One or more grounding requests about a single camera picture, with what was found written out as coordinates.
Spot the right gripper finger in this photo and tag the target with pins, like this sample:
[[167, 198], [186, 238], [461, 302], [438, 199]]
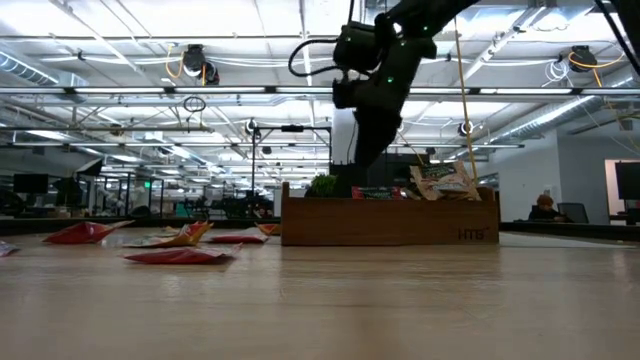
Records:
[[377, 135]]

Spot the red tea packet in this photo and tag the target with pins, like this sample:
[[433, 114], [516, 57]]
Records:
[[180, 256], [375, 193], [237, 239], [85, 233]]

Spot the beige tea packet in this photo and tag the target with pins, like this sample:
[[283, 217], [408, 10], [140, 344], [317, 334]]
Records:
[[452, 190], [435, 171]]

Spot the white packet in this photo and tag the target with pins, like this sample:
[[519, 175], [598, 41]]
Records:
[[7, 249]]

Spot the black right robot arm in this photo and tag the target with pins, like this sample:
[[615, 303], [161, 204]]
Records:
[[430, 12]]

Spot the wooden tea organiser box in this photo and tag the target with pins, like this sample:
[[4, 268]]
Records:
[[390, 225]]

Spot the orange tea packet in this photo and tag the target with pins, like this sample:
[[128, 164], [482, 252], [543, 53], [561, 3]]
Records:
[[190, 234], [171, 230], [270, 229]]

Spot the white square column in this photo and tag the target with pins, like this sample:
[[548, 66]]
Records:
[[342, 135]]

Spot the small green leafy plant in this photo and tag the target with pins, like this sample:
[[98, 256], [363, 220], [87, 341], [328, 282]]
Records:
[[322, 186]]

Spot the person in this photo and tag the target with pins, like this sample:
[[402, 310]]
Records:
[[544, 210]]

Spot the long ceiling light bar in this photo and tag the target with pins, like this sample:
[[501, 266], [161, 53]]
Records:
[[200, 90]]

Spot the grey office chair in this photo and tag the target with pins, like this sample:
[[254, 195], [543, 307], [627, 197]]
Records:
[[575, 212]]

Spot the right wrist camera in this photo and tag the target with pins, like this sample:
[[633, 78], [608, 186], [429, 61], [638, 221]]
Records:
[[346, 92]]

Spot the black rig frame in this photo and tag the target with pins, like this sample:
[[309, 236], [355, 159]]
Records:
[[292, 128]]

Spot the silver ventilation duct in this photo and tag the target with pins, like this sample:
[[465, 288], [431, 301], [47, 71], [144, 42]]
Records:
[[550, 117]]

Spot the dark wall screen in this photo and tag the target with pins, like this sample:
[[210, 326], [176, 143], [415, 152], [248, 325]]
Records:
[[629, 180]]

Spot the black aluminium table frame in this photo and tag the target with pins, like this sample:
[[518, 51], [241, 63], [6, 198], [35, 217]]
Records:
[[30, 225]]

